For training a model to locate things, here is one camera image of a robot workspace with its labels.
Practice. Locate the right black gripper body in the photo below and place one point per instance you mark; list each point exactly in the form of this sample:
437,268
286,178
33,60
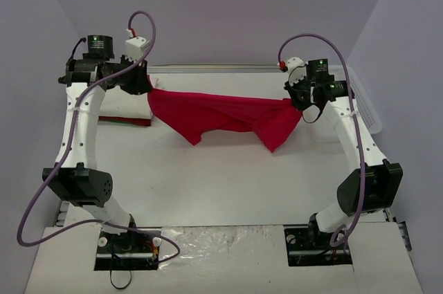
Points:
299,97

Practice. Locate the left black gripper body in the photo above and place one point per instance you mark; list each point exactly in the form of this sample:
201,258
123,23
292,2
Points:
137,77

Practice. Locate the red t shirt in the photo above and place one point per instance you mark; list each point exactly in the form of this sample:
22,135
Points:
193,114
137,122

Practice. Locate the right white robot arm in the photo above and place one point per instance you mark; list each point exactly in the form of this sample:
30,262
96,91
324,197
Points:
373,181

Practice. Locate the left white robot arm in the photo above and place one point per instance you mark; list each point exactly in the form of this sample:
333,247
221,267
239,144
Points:
75,177

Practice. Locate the white plastic basket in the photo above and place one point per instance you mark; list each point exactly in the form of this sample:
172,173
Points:
322,130

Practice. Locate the red folded t shirt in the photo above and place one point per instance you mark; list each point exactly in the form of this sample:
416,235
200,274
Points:
137,122

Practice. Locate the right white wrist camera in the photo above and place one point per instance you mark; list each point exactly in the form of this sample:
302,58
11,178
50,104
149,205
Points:
296,69

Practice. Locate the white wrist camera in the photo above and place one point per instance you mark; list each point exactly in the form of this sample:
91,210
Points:
296,69
135,48

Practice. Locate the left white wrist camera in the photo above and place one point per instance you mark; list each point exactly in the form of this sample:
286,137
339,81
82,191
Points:
135,48

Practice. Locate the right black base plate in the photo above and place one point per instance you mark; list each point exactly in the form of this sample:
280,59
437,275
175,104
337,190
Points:
303,252

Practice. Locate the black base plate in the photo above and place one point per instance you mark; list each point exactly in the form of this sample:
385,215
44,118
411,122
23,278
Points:
303,252
127,251

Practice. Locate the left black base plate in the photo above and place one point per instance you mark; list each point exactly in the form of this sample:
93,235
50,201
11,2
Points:
127,251

